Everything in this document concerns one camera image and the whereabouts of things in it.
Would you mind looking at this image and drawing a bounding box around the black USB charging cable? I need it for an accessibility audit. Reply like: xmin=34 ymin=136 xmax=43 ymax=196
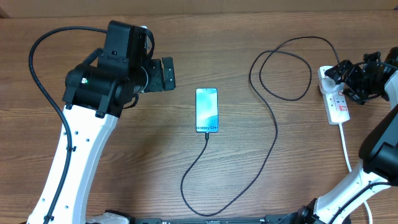
xmin=180 ymin=36 xmax=341 ymax=217

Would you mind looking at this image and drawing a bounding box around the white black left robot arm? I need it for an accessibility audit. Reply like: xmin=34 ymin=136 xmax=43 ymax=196
xmin=27 ymin=21 xmax=176 ymax=223

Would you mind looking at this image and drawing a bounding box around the white charger plug adapter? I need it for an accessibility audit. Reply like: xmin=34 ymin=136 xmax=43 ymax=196
xmin=320 ymin=77 xmax=344 ymax=94

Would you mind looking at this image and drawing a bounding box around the white power strip cord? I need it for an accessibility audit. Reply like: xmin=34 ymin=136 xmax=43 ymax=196
xmin=338 ymin=123 xmax=374 ymax=224

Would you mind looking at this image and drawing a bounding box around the white power strip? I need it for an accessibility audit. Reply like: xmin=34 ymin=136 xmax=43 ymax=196
xmin=318 ymin=66 xmax=350 ymax=125

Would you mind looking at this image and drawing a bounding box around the Samsung Galaxy smartphone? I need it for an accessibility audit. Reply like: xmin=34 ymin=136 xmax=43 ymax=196
xmin=195 ymin=88 xmax=219 ymax=133

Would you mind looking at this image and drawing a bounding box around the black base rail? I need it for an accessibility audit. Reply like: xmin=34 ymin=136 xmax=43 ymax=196
xmin=74 ymin=214 xmax=352 ymax=224

